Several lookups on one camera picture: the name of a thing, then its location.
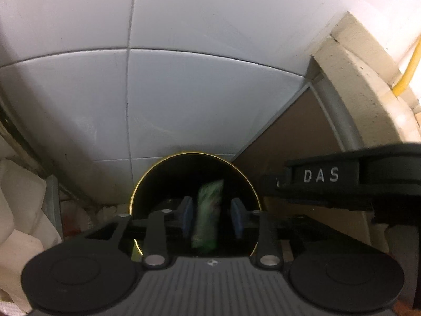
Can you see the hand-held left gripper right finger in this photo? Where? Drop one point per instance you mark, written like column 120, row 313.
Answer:
column 236, row 219

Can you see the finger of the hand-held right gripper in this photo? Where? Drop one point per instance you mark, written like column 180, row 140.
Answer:
column 274, row 182

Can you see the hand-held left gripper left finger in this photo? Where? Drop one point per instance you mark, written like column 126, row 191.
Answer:
column 187, row 219

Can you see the green snack packet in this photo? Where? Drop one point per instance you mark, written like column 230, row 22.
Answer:
column 209, row 214

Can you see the black bin with gold rim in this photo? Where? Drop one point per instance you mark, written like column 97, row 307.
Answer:
column 154, row 184

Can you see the brown cabinet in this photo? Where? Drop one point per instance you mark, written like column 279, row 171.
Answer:
column 279, row 131

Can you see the yellow pipe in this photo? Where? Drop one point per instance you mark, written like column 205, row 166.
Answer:
column 406, row 79

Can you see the red and white plastic bag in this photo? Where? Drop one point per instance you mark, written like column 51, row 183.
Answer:
column 79, row 217

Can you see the white crumpled plastic bags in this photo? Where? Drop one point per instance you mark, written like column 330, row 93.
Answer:
column 19, row 210

